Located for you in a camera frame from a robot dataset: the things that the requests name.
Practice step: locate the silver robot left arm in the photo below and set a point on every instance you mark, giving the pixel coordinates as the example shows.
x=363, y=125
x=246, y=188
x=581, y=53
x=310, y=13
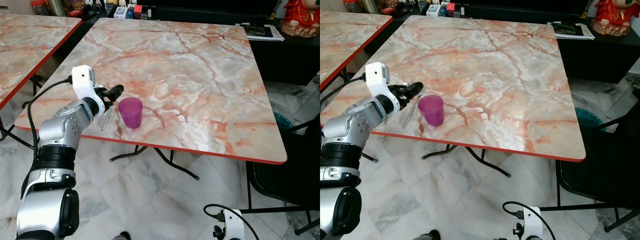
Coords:
x=345, y=135
x=60, y=132

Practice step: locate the silver metal utensil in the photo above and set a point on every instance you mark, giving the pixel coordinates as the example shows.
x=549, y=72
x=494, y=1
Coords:
x=410, y=112
x=106, y=119

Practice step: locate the purple plastic cup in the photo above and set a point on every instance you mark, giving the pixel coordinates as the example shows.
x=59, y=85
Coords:
x=431, y=110
x=131, y=112

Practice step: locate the marble pattern red-edged table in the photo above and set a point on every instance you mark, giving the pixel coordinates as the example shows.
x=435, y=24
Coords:
x=190, y=85
x=345, y=40
x=25, y=45
x=500, y=80

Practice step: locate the small white box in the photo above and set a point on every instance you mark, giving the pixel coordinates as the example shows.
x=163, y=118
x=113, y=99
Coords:
x=433, y=10
x=120, y=12

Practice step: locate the small red box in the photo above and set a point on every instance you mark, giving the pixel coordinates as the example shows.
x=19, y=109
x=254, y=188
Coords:
x=138, y=11
x=451, y=9

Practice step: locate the red-lidded jar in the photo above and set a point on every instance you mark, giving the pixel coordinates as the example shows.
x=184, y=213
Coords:
x=353, y=5
x=40, y=7

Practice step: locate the teal round container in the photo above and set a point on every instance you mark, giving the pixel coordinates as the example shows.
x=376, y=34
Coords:
x=589, y=119
x=282, y=122

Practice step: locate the red ceramic figurine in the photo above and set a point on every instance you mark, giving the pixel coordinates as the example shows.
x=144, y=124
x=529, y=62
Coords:
x=615, y=17
x=300, y=17

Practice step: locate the black chair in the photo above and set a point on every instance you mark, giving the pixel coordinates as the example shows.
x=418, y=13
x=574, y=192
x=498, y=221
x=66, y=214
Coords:
x=290, y=170
x=605, y=170

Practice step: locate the black robot left foot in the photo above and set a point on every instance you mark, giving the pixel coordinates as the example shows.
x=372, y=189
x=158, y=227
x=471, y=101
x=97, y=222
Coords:
x=434, y=235
x=125, y=236

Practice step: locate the stack of papers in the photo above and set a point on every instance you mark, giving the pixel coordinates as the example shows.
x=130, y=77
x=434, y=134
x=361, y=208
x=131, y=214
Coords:
x=260, y=32
x=570, y=31

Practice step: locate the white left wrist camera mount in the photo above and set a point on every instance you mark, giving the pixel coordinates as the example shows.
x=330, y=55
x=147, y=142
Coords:
x=82, y=80
x=377, y=77

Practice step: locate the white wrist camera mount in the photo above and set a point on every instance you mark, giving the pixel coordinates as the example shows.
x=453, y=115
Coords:
x=233, y=225
x=377, y=77
x=532, y=224
x=82, y=80

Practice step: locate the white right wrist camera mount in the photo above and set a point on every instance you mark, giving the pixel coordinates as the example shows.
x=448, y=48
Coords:
x=532, y=224
x=233, y=225

